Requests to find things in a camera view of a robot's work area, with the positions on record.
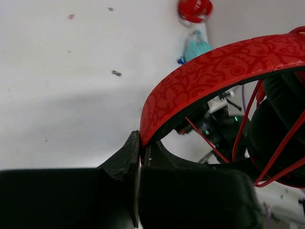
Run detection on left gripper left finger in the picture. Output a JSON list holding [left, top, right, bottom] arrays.
[[0, 131, 140, 229]]

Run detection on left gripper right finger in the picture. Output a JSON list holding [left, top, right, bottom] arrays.
[[139, 142, 263, 229]]

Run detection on red black headphones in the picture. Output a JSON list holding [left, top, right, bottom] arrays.
[[140, 27, 305, 188]]

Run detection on red headphone cable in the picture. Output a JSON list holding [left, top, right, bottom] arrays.
[[185, 26, 305, 188]]

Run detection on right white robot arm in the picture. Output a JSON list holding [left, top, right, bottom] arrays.
[[175, 89, 244, 163]]

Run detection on teal headphones in bag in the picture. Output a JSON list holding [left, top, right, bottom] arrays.
[[177, 29, 212, 65]]

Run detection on wrapped red headphones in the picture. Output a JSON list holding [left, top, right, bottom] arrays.
[[177, 0, 214, 28]]

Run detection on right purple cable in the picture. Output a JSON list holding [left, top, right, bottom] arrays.
[[240, 84, 247, 115]]

